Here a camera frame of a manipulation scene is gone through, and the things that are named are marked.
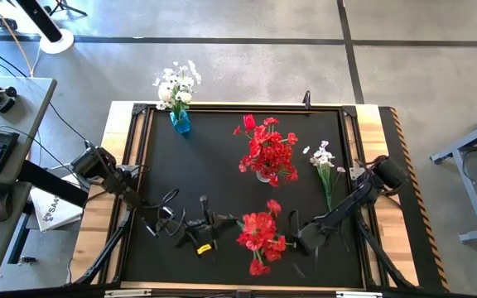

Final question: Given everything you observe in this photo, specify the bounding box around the black tripod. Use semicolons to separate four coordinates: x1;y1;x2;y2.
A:
49;0;89;17

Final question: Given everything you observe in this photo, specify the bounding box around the black aluminium table frame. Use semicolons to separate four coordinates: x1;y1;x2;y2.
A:
97;102;388;298

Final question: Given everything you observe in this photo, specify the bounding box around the white printed box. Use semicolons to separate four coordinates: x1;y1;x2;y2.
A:
29;173;85;233

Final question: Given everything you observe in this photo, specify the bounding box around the black stand bar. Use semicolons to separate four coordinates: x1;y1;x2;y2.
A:
14;0;65;44

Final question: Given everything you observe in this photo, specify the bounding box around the black diagonal frame strut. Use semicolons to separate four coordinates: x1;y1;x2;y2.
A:
70;206;135;287
356;221;417;290

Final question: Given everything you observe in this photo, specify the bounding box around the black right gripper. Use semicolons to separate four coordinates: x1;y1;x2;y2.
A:
290;214;339;257

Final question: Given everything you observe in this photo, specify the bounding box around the red artificial tulip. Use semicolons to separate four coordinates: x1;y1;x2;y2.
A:
242;114;257;137

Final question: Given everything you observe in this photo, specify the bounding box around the black desk support beam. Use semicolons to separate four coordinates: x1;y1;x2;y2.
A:
17;159;91;209

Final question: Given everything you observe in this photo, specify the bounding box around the gray desk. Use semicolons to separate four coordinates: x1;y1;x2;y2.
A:
0;74;57;289

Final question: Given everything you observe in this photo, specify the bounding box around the silver metal bracket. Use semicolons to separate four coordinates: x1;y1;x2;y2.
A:
335;291;383;298
104;288;153;298

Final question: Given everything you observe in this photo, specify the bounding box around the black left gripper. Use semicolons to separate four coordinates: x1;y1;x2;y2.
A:
175;195;224;259

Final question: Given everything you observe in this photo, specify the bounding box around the gray metal table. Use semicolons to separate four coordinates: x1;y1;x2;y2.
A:
430;106;477;243

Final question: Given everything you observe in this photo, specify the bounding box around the black computer mouse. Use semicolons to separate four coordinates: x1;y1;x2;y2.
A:
0;188;15;224

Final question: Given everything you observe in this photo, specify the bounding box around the blue glass vase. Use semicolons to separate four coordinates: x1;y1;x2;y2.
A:
169;109;192;135

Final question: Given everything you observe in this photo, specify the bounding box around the white round stand base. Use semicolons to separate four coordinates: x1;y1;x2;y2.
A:
38;22;76;55

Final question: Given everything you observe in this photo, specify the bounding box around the white artificial flower bunch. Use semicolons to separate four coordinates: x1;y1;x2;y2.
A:
302;139;347;212
152;61;194;113
178;60;202;108

